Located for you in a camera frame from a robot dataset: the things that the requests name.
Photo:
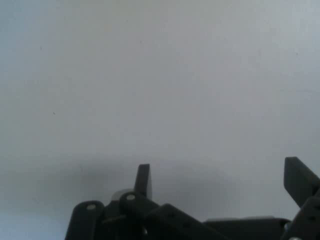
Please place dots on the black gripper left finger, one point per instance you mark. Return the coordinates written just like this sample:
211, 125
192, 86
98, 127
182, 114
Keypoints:
141, 185

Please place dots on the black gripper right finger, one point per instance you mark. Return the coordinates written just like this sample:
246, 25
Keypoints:
297, 180

